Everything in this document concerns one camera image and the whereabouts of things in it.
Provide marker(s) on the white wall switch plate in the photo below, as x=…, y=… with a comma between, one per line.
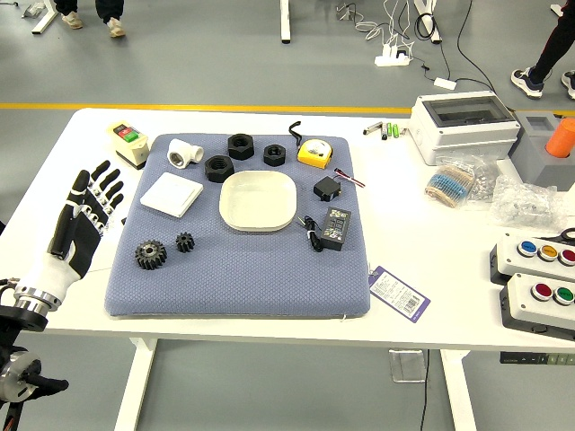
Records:
x=170, y=195

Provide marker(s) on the three-button control box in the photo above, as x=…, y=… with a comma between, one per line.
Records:
x=512, y=265

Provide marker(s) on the blue-grey cushion mat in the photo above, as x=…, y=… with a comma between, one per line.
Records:
x=251, y=278

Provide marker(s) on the beige red-green switch box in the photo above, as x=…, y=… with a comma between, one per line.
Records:
x=130, y=146

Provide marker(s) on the white table leg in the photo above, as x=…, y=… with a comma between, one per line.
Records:
x=458, y=390
x=135, y=386

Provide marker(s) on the clear bag of screws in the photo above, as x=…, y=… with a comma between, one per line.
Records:
x=484, y=184

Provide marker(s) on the printed clear plastic bag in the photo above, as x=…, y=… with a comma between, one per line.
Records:
x=105, y=251

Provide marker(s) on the bag of resistors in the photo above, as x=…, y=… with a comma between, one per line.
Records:
x=449, y=184

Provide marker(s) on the bubble wrap bag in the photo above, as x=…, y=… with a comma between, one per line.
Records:
x=525, y=204

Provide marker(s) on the yellow tape measure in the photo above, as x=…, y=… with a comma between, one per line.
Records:
x=314, y=155

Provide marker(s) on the green battery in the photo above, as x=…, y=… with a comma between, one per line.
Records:
x=395, y=131
x=389, y=130

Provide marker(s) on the grey electrical enclosure box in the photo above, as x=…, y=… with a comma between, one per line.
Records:
x=462, y=134

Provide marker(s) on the small black gear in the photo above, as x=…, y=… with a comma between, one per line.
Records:
x=185, y=242

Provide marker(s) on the white desk leg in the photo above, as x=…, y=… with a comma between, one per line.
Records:
x=431, y=20
x=285, y=22
x=45, y=20

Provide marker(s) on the small black hex nut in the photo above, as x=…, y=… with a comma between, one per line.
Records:
x=275, y=155

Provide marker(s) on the black table control panel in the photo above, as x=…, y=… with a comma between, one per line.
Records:
x=521, y=358

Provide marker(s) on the big black hex nut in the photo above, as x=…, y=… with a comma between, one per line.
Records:
x=241, y=147
x=218, y=169

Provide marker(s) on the orange cylinder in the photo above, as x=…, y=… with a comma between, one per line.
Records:
x=561, y=139

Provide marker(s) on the white square plate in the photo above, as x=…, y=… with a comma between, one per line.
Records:
x=258, y=202

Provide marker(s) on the black scissors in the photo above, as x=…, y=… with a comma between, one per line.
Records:
x=568, y=234

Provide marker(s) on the white power adapter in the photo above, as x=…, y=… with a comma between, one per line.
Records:
x=444, y=83

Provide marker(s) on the purple label tag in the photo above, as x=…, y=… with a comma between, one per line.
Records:
x=397, y=294

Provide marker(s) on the clear plastic holder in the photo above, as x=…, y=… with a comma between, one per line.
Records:
x=406, y=366

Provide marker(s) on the white power strip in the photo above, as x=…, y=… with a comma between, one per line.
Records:
x=391, y=59

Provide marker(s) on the grey foam block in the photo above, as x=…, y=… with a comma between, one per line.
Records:
x=539, y=161

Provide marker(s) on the white pipe tee fitting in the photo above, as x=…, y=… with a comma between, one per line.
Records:
x=182, y=152

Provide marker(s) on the black digital controller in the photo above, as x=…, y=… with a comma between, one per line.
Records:
x=334, y=226

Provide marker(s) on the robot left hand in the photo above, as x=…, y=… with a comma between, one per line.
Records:
x=67, y=251

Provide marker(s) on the big black gear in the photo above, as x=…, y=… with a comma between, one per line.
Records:
x=150, y=256

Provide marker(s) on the two-button control box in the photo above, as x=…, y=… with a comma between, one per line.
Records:
x=525, y=310

